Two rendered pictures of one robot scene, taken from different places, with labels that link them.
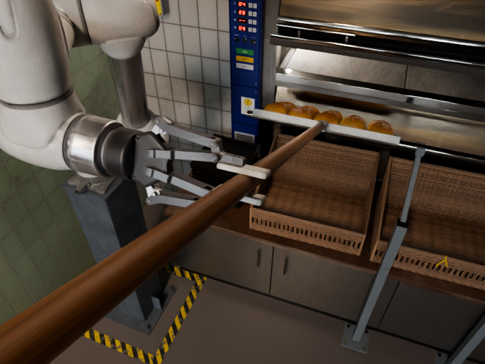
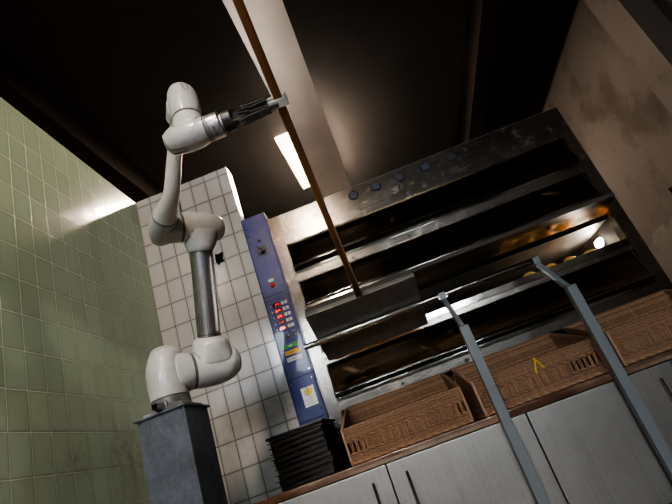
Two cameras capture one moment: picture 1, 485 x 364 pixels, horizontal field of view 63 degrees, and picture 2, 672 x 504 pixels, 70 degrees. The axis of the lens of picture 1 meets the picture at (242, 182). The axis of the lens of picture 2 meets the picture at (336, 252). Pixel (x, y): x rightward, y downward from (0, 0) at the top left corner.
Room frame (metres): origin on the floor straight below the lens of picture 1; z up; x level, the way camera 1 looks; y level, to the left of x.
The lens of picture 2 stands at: (-0.84, 0.38, 0.61)
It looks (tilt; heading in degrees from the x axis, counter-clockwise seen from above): 22 degrees up; 343
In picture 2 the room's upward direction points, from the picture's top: 20 degrees counter-clockwise
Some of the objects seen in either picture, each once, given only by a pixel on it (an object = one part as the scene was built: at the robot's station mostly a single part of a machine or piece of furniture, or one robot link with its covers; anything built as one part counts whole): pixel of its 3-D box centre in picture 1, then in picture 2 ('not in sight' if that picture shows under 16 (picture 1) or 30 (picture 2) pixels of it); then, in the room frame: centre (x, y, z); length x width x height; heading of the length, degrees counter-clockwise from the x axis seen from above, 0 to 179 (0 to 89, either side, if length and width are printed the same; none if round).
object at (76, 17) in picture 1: (58, 21); (164, 229); (1.05, 0.48, 1.72); 0.18 x 0.14 x 0.13; 20
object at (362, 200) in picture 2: not in sight; (416, 180); (1.54, -1.02, 2.00); 1.80 x 0.08 x 0.21; 70
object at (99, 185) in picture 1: (94, 173); (169, 405); (1.24, 0.61, 1.03); 0.22 x 0.18 x 0.06; 158
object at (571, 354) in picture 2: (439, 219); (521, 370); (1.26, -0.93, 0.72); 0.56 x 0.49 x 0.28; 72
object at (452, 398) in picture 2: (315, 190); (402, 414); (1.46, -0.37, 0.72); 0.56 x 0.49 x 0.28; 72
